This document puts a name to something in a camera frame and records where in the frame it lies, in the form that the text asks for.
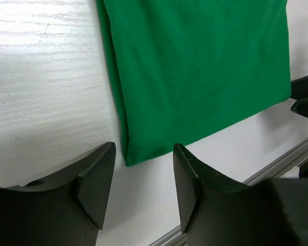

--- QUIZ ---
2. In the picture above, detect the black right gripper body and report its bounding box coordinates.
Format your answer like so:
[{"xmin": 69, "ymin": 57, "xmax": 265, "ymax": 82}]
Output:
[{"xmin": 291, "ymin": 75, "xmax": 308, "ymax": 118}]

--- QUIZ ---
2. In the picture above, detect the aluminium rail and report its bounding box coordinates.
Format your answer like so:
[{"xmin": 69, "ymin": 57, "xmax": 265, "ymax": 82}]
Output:
[{"xmin": 148, "ymin": 132, "xmax": 308, "ymax": 246}]

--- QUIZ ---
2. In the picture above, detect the green t shirt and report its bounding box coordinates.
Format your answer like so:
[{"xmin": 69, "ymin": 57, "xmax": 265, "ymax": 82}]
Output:
[{"xmin": 96, "ymin": 1, "xmax": 291, "ymax": 167}]

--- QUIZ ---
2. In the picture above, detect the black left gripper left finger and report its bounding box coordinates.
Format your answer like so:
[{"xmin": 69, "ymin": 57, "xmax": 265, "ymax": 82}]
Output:
[{"xmin": 0, "ymin": 142, "xmax": 116, "ymax": 245}]

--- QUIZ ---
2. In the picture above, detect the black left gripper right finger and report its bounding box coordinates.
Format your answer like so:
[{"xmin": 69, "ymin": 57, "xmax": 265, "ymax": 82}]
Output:
[{"xmin": 172, "ymin": 142, "xmax": 308, "ymax": 246}]

